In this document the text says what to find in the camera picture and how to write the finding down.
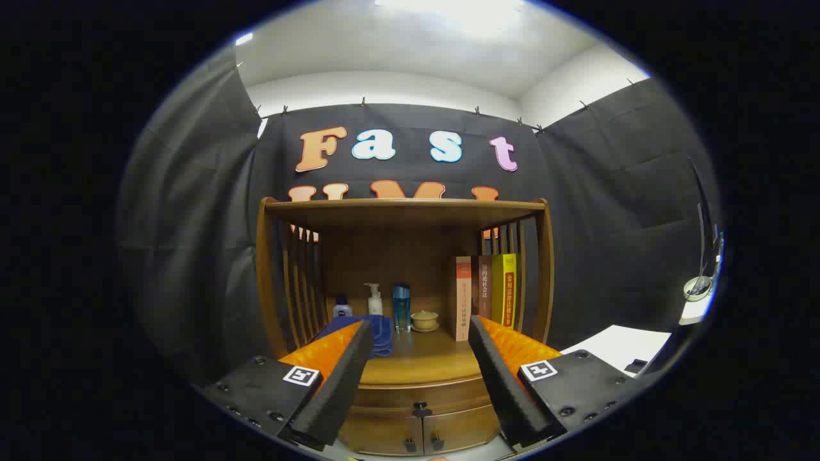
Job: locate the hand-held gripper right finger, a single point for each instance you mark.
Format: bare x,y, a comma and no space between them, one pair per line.
506,390

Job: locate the orange and white book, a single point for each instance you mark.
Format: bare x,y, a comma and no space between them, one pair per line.
460,301

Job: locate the white cup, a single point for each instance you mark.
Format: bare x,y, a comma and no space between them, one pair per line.
697,288

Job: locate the yellow book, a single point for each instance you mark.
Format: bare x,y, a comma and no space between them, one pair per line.
506,288

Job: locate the tall blue glass bottle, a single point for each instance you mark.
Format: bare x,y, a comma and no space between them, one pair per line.
401,314

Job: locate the small black block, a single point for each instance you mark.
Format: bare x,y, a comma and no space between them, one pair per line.
635,366

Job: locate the black backdrop cloth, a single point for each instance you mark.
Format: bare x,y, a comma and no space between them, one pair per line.
608,224

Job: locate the brown book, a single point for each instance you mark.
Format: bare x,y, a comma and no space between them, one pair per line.
483,288

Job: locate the white pump bottle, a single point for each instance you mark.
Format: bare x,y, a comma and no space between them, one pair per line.
375,306

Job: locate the beige lidded teacup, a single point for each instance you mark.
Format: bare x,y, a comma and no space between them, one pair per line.
424,320

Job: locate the small blue-capped lotion bottle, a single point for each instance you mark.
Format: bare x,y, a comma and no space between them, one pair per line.
342,310

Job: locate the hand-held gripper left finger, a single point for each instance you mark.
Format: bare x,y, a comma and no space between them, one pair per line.
339,390

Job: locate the folded blue towel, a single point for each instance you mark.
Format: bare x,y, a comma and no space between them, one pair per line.
382,336

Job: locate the wooden cabinet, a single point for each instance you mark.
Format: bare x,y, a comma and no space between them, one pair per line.
410,214

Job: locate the white table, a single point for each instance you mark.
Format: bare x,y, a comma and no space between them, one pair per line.
621,346

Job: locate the wooden drawer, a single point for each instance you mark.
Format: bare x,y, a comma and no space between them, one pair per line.
397,397

